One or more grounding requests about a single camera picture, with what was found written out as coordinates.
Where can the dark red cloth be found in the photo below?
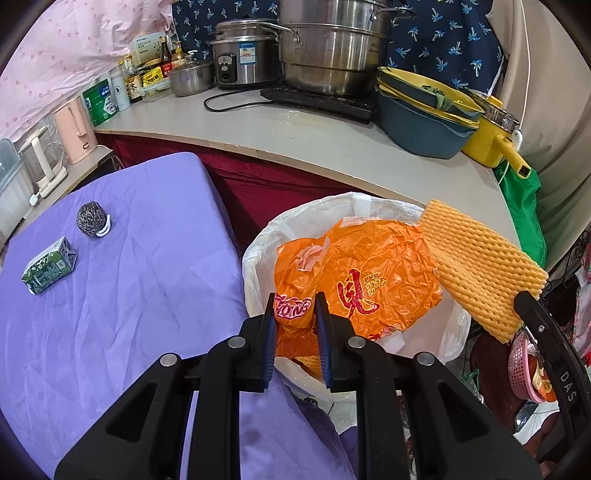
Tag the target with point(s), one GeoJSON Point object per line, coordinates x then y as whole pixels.
{"type": "Point", "coordinates": [258, 184]}

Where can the navy floral curtain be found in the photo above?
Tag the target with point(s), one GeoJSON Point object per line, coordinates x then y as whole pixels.
{"type": "Point", "coordinates": [438, 41]}

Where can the steel wool scrubber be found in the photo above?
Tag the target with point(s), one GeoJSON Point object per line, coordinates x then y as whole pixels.
{"type": "Point", "coordinates": [90, 217]}

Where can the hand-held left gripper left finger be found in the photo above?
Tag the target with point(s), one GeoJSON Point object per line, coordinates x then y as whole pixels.
{"type": "Point", "coordinates": [269, 350]}

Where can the yellow foam fruit net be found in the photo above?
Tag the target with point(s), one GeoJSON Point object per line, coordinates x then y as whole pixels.
{"type": "Point", "coordinates": [480, 267]}
{"type": "Point", "coordinates": [309, 364]}

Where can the orange printed plastic bag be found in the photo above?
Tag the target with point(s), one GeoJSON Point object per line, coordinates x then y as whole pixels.
{"type": "Point", "coordinates": [369, 258]}

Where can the steel rice cooker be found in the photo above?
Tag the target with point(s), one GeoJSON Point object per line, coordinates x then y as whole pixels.
{"type": "Point", "coordinates": [244, 55]}

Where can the pink dotted cloth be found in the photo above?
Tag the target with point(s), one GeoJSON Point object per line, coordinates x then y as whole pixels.
{"type": "Point", "coordinates": [55, 46]}

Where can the green drink carton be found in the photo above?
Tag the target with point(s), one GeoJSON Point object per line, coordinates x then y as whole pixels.
{"type": "Point", "coordinates": [48, 267]}

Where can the beige curtain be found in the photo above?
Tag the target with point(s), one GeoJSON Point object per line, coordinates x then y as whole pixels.
{"type": "Point", "coordinates": [554, 138]}

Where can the blue basin with yellow rim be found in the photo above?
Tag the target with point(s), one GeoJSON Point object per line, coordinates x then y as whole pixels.
{"type": "Point", "coordinates": [415, 129]}

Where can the bin with white liner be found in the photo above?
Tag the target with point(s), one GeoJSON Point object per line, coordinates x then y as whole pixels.
{"type": "Point", "coordinates": [256, 277]}

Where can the black induction cooker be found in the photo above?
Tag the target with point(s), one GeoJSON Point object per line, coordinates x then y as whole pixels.
{"type": "Point", "coordinates": [323, 106]}

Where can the white plastic bottle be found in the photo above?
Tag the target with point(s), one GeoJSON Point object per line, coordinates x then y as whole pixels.
{"type": "Point", "coordinates": [121, 92]}

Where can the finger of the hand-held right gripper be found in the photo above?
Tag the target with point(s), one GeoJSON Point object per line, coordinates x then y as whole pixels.
{"type": "Point", "coordinates": [535, 318]}

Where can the purple tablecloth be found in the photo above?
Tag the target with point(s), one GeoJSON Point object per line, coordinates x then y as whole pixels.
{"type": "Point", "coordinates": [138, 300]}

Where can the white dish box with lid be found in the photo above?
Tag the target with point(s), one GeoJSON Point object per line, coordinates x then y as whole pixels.
{"type": "Point", "coordinates": [11, 184]}

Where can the yellow food container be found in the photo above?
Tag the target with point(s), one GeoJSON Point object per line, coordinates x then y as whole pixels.
{"type": "Point", "coordinates": [154, 81]}

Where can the glass electric kettle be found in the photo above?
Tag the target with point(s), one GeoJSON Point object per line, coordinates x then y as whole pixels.
{"type": "Point", "coordinates": [41, 161]}

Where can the small steel pot with lid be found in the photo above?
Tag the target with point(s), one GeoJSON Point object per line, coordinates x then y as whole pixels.
{"type": "Point", "coordinates": [191, 78]}

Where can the pink electric kettle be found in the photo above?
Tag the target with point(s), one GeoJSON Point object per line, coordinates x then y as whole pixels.
{"type": "Point", "coordinates": [74, 129]}

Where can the pink plastic basket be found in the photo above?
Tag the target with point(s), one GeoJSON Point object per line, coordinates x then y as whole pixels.
{"type": "Point", "coordinates": [519, 364]}

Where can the dark sauce bottle white label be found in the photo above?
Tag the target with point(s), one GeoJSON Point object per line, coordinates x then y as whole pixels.
{"type": "Point", "coordinates": [134, 83]}

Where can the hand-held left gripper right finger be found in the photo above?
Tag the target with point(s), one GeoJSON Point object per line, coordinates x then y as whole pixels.
{"type": "Point", "coordinates": [324, 350]}

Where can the green plastic bag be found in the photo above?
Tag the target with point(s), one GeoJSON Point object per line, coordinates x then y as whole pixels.
{"type": "Point", "coordinates": [521, 207]}

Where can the dark sauce bottle red label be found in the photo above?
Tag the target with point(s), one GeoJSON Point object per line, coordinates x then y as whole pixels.
{"type": "Point", "coordinates": [165, 57]}

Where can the white and green box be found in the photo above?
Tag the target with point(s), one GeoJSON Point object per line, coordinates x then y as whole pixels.
{"type": "Point", "coordinates": [145, 48]}

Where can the white power plug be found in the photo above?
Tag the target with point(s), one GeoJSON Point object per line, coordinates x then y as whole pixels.
{"type": "Point", "coordinates": [32, 201]}

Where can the large steel steamer pot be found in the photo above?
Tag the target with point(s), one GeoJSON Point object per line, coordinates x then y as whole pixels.
{"type": "Point", "coordinates": [332, 50]}

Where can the green tin can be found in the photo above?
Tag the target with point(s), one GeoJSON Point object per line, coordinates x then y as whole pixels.
{"type": "Point", "coordinates": [99, 104]}

